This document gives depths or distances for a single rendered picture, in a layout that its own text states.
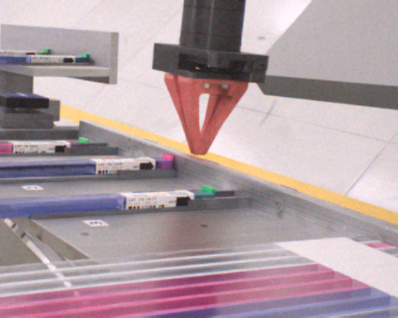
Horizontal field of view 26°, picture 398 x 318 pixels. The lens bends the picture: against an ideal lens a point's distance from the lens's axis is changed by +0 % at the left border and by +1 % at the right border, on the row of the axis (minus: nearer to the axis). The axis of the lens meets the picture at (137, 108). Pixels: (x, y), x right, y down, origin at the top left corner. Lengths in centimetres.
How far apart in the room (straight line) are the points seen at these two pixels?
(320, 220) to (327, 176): 123
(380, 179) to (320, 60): 78
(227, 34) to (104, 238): 28
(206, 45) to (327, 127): 124
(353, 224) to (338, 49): 46
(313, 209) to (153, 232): 12
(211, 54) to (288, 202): 16
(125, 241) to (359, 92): 48
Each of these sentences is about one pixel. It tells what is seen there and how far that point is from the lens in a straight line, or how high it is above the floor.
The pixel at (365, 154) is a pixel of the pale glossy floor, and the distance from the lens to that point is 186.
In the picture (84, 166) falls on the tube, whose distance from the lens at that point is 74.
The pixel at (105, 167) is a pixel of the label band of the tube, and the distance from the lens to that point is 75.
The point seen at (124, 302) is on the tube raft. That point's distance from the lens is 41.
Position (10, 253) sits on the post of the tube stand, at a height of 57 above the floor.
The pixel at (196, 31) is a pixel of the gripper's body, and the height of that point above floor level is 81.
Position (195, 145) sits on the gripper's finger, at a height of 72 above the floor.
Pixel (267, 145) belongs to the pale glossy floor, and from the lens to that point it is 205.
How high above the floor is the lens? 113
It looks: 26 degrees down
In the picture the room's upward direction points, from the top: 38 degrees counter-clockwise
